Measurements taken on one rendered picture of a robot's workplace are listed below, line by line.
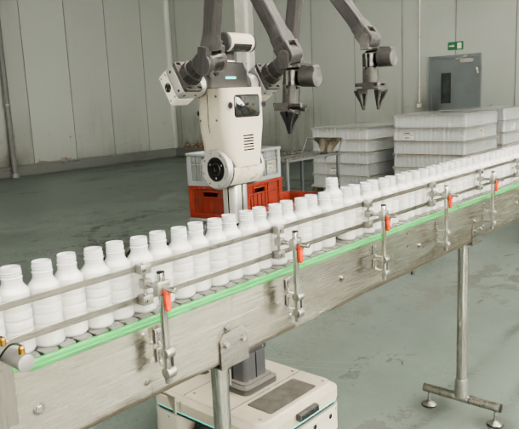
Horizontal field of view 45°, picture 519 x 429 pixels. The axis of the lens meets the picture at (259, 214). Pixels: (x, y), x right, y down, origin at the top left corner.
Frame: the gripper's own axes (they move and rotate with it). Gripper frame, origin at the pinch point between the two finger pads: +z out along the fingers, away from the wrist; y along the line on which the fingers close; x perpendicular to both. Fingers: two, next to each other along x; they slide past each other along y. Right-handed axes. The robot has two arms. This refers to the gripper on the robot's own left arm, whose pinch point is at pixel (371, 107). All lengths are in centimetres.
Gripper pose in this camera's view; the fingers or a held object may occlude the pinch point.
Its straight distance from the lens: 238.6
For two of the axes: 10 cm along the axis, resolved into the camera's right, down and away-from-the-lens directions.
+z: 0.5, 9.8, 1.8
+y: -7.5, -0.8, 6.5
